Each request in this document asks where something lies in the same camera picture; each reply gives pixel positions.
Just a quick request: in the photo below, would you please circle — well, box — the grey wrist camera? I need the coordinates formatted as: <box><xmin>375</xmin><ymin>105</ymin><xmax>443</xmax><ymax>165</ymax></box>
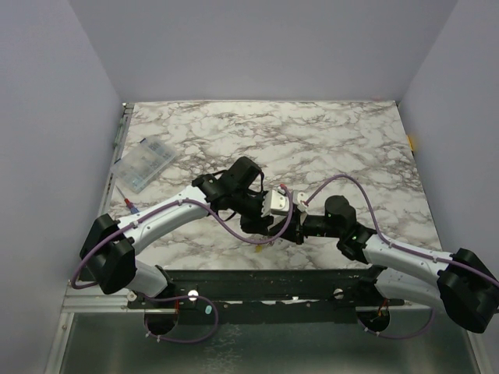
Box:
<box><xmin>292</xmin><ymin>191</ymin><xmax>309</xmax><ymax>213</ymax></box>
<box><xmin>261</xmin><ymin>187</ymin><xmax>290</xmax><ymax>217</ymax></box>

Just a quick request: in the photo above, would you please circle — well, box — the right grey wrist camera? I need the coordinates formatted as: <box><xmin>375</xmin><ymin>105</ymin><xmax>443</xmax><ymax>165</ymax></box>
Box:
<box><xmin>292</xmin><ymin>191</ymin><xmax>309</xmax><ymax>213</ymax></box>

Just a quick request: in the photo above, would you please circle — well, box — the clear plastic screw box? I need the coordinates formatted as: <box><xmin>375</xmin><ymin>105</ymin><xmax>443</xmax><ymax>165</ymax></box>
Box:
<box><xmin>111</xmin><ymin>136</ymin><xmax>177</xmax><ymax>194</ymax></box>

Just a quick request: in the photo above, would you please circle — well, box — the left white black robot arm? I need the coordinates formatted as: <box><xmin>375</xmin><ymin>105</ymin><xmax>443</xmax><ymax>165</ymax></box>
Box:
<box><xmin>80</xmin><ymin>157</ymin><xmax>265</xmax><ymax>308</ymax></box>

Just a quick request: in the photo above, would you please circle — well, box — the blue red screwdriver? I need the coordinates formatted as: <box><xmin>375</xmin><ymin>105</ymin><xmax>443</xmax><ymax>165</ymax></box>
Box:
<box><xmin>115</xmin><ymin>186</ymin><xmax>140</xmax><ymax>214</ymax></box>

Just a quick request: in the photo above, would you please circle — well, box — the purple cable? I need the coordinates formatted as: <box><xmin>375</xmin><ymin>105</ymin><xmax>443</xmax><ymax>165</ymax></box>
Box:
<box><xmin>69</xmin><ymin>184</ymin><xmax>295</xmax><ymax>290</ymax></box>
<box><xmin>299</xmin><ymin>174</ymin><xmax>499</xmax><ymax>285</ymax></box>

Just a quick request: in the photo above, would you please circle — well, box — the black mounting base rail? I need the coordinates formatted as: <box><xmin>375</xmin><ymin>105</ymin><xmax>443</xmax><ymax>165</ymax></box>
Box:
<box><xmin>128</xmin><ymin>264</ymin><xmax>406</xmax><ymax>326</ymax></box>

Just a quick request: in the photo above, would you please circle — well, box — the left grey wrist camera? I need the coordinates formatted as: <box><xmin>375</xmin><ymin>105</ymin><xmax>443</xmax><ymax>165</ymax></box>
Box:
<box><xmin>261</xmin><ymin>187</ymin><xmax>290</xmax><ymax>217</ymax></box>

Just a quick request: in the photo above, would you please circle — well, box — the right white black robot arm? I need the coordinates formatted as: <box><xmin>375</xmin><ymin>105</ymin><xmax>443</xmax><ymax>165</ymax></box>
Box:
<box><xmin>262</xmin><ymin>191</ymin><xmax>498</xmax><ymax>333</ymax></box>

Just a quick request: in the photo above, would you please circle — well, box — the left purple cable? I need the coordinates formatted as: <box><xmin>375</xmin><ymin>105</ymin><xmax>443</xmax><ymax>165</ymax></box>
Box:
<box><xmin>69</xmin><ymin>184</ymin><xmax>295</xmax><ymax>290</ymax></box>

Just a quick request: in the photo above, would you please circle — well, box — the silver key organiser with rings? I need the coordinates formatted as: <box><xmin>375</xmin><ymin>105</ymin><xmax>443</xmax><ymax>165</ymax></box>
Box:
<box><xmin>249</xmin><ymin>234</ymin><xmax>277</xmax><ymax>252</ymax></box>

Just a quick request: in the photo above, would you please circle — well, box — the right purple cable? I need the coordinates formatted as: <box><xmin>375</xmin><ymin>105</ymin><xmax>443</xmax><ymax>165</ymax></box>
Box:
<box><xmin>299</xmin><ymin>174</ymin><xmax>499</xmax><ymax>285</ymax></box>

